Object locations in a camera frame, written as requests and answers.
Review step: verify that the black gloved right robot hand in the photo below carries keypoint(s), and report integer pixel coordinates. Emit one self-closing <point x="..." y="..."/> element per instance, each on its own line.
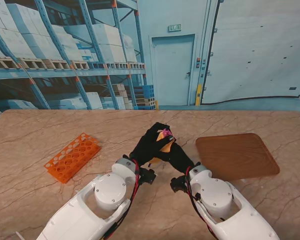
<point x="177" y="157"/>

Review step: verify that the pink rubber band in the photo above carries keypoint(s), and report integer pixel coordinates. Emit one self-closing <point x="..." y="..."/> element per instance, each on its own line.
<point x="167" y="132"/>

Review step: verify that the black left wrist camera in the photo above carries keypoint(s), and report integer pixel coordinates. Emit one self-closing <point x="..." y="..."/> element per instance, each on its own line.
<point x="147" y="176"/>

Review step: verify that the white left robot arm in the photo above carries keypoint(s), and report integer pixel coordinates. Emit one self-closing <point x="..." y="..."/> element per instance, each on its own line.
<point x="100" y="200"/>

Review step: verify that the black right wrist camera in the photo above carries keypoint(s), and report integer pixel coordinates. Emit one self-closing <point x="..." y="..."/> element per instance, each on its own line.
<point x="178" y="183"/>

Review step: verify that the brown wooden tray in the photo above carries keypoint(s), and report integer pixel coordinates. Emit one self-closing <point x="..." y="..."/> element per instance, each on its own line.
<point x="240" y="155"/>

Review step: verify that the orange test tube rack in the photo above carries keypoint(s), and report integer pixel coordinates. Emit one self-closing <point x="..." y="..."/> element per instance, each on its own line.
<point x="72" y="157"/>

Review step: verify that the printed warehouse backdrop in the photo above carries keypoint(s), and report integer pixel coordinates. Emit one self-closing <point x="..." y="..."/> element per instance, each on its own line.
<point x="165" y="50"/>

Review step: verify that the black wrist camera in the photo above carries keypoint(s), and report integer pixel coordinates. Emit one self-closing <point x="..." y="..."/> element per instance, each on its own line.
<point x="147" y="176"/>
<point x="178" y="183"/>

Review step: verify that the blue glass rod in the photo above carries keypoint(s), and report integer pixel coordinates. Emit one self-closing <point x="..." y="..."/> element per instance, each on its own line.
<point x="149" y="165"/>

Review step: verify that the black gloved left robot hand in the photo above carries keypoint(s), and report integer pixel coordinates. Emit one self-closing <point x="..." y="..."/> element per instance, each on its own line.
<point x="147" y="147"/>

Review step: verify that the yellow cloth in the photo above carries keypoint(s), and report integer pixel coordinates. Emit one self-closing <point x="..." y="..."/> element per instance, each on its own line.
<point x="165" y="148"/>

